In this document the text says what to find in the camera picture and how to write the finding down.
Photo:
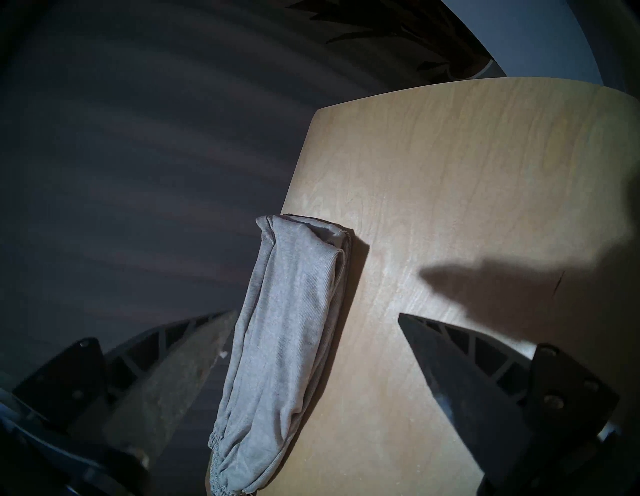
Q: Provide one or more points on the tall dark leafy plant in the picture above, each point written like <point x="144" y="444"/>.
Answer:
<point x="400" y="25"/>

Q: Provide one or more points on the beige sweat shorts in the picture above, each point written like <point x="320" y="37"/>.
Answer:
<point x="280" y="340"/>

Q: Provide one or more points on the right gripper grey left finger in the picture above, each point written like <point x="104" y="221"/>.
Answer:
<point x="160" y="385"/>

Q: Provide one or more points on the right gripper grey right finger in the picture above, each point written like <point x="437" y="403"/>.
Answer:
<point x="465" y="390"/>

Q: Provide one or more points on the brown pleated curtain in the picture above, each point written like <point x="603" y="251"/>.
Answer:
<point x="140" y="175"/>

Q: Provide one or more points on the light wooden table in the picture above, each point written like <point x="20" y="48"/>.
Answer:
<point x="475" y="200"/>

